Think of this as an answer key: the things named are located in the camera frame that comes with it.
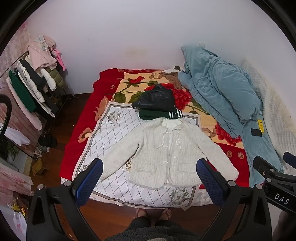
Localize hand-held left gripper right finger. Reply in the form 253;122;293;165
196;159;273;241

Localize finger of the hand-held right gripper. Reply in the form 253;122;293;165
253;156;278;179
283;151;296;169

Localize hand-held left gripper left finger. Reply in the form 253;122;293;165
26;158;104;241

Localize white fuzzy cardigan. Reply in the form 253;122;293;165
99;118;239;189

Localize black metal clothes rack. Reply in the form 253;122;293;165
5;52;72;163

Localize white quilted mattress pad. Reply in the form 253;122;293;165
240;59;296;160

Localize red floral blanket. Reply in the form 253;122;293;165
60;68;251;188

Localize white diamond-patterned sheet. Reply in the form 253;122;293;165
72;102;214;208

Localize cardboard box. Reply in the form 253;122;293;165
31;160;50;178

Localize person's right foot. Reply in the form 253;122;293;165
158;208;173;220

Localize person's foot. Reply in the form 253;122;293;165
135;207;149;218
158;208;173;220

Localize black shoes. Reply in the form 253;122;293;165
38;134;58;147

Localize person's left foot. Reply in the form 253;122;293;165
135;207;149;218

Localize pink floral cloth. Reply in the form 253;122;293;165
0;167;34;197

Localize person's dark fleece clothing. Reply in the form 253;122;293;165
103;217;214;241

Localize green plant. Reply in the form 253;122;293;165
0;139;20;163

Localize white folded cloth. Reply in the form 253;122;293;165
0;127;30;146

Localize blue quilt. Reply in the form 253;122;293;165
178;45;285;188

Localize green garment with white stripes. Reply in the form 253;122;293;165
139;108;184;120

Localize black leather jacket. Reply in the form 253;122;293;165
131;84;176;112

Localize olive puffer jacket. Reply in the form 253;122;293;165
47;67;66;90

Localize white puffer jacket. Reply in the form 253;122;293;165
17;54;57;102

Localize dark green hanging garment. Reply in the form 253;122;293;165
8;70;37;112

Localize black hanging garment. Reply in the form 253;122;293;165
20;59;59;115

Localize black curved frame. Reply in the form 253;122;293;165
0;94;12;139

